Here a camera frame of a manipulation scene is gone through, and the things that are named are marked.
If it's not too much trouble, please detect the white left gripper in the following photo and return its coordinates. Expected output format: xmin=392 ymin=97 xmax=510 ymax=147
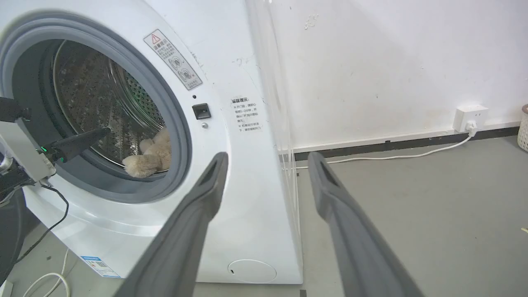
xmin=0 ymin=97 xmax=111 ymax=182

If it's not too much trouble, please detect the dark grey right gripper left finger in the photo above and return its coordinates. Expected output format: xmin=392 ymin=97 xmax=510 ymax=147
xmin=113 ymin=151 xmax=229 ymax=297

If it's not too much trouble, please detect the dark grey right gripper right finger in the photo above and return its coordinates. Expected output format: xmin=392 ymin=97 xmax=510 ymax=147
xmin=308 ymin=151 xmax=425 ymax=297

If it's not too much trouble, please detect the beige plush toy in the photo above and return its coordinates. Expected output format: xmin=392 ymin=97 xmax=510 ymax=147
xmin=123 ymin=127 xmax=172 ymax=179

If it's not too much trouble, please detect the dark washing machine door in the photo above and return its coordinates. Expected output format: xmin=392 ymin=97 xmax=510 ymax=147
xmin=0 ymin=188 xmax=28 ymax=286

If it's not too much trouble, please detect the white front-load washing machine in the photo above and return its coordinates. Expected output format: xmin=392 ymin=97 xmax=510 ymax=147
xmin=0 ymin=0 xmax=304 ymax=285

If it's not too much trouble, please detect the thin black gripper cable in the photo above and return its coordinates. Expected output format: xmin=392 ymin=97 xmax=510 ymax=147
xmin=16 ymin=183 xmax=70 ymax=264

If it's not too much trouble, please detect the white power cable with plug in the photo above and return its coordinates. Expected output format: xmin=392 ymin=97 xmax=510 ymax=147
xmin=295 ymin=120 xmax=480 ymax=170

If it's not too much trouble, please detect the white cable on floor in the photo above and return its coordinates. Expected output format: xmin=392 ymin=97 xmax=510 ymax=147
xmin=23 ymin=247 xmax=71 ymax=297

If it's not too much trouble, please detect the white wall socket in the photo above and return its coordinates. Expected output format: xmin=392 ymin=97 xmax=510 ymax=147
xmin=453 ymin=104 xmax=489 ymax=133

